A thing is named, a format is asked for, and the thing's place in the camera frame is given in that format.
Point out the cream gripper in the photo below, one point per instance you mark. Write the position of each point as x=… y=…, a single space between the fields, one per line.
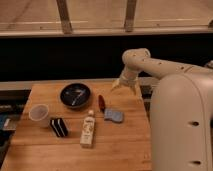
x=127 y=78

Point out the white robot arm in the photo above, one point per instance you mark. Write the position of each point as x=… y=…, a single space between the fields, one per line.
x=181 y=110

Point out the blue sponge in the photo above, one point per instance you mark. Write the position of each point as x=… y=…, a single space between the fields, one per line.
x=113 y=115

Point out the black bowl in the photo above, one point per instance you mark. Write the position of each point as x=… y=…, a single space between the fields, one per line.
x=75 y=95

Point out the white bottle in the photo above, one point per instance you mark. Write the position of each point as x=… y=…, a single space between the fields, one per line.
x=88 y=127

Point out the clear plastic cup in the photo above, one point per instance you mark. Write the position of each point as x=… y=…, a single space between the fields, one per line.
x=40 y=115

